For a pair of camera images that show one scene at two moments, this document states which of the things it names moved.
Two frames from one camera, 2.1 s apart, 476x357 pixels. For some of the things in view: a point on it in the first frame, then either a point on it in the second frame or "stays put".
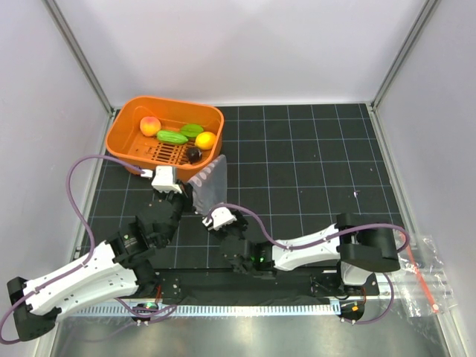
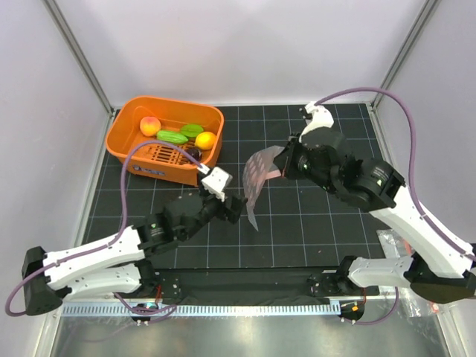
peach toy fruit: [149, 126] stays put
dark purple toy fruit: [193, 154] stays put
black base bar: [252, 287] stays put
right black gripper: [242, 222] to [285, 160]
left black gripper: [186, 197] to [231, 213]
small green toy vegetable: [191, 130] stays put
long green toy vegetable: [171, 136] stays put
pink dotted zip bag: [210, 187] to [259, 169]
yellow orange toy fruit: [205, 140] stays put
